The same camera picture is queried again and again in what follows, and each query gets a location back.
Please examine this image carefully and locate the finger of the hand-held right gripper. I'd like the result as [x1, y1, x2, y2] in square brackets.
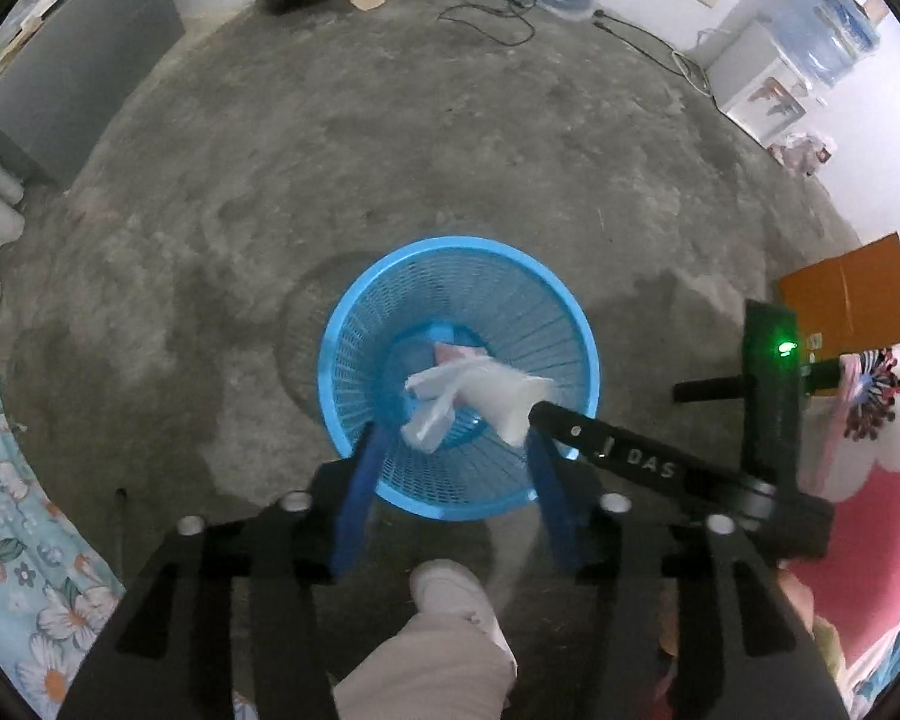
[529, 400, 778, 523]

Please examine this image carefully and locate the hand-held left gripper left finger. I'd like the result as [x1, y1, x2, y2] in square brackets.
[56, 422, 391, 720]

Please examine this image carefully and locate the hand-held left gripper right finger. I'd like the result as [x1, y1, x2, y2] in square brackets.
[523, 430, 852, 720]

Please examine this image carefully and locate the white plastic bag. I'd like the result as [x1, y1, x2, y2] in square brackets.
[402, 358, 557, 455]

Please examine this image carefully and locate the blue plastic mesh basket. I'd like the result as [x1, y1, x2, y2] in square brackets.
[322, 238, 601, 522]

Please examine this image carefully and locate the person's white shoe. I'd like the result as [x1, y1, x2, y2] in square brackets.
[409, 559, 512, 653]

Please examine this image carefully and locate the pink floral blanket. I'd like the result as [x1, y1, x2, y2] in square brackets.
[780, 337, 900, 720]

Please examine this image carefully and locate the orange cardboard box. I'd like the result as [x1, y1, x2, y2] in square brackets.
[776, 232, 900, 362]

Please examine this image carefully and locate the pink wrapper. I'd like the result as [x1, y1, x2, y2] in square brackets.
[433, 342, 490, 365]

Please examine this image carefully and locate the person's beige trouser leg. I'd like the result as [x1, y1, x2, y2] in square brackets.
[334, 604, 520, 720]

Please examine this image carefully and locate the printed plastic bag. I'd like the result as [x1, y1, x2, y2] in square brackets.
[767, 130, 839, 179]

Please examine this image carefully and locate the white water dispenser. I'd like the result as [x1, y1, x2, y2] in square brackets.
[707, 19, 812, 149]

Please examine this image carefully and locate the light blue floral blanket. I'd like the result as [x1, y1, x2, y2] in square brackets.
[0, 345, 130, 720]

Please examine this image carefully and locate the grey cabinet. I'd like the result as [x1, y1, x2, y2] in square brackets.
[0, 0, 188, 186]

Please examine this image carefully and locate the clutter on grey cabinet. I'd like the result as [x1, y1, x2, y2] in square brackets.
[0, 0, 110, 83]

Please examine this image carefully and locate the thick black cable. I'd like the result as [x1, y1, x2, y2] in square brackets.
[592, 9, 715, 95]

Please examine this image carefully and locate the thin black cable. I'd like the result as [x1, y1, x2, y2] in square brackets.
[439, 0, 538, 47]

